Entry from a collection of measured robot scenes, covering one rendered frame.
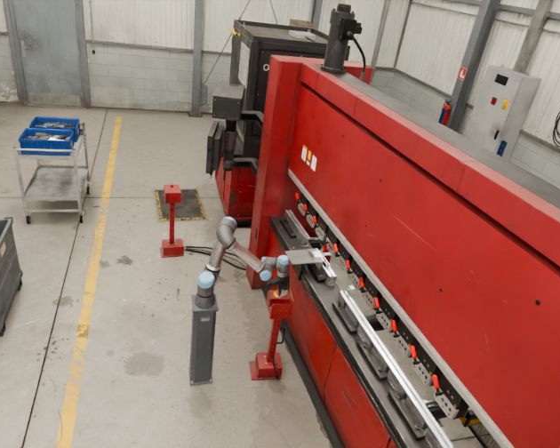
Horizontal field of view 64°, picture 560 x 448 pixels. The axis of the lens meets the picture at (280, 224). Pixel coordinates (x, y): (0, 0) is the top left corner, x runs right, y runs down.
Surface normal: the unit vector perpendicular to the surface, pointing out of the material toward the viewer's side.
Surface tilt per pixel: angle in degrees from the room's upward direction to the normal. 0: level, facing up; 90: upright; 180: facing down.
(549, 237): 90
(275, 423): 0
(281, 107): 90
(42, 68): 90
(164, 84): 90
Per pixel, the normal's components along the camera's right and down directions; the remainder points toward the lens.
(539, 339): -0.94, 0.05
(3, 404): 0.13, -0.86
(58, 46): 0.25, 0.51
